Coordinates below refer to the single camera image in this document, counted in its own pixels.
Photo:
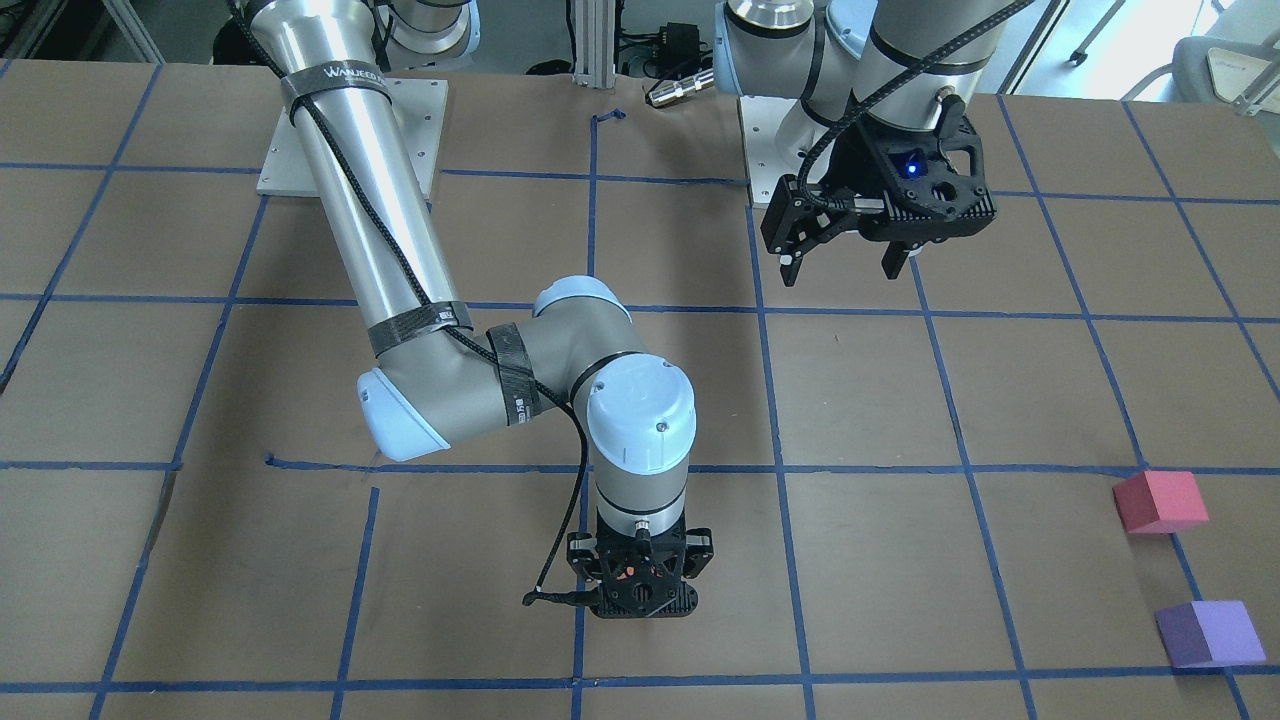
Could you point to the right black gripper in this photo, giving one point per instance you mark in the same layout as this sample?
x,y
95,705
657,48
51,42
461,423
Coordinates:
x,y
581,550

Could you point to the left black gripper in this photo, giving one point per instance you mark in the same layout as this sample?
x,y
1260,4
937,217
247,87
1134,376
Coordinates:
x,y
868,160

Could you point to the purple foam block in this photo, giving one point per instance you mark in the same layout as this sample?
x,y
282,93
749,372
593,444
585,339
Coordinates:
x,y
1217,633

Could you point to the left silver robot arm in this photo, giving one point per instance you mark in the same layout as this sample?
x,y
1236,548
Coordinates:
x,y
897,66

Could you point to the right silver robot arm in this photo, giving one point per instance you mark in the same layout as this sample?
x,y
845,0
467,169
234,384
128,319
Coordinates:
x,y
436,383

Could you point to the silver metal connector plug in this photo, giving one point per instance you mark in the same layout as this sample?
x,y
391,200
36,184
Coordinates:
x,y
667,92

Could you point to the black power adapter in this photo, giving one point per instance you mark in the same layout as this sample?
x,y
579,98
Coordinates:
x,y
677,42

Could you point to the red foam block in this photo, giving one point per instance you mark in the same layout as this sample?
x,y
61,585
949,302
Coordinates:
x,y
1160,502

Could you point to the grey office chair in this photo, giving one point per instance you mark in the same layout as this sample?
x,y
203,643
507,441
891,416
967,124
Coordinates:
x,y
1220,66

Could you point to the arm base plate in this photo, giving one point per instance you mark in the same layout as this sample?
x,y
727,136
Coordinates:
x,y
419,105
775,134

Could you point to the aluminium extrusion post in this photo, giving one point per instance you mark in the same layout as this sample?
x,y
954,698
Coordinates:
x,y
593,30

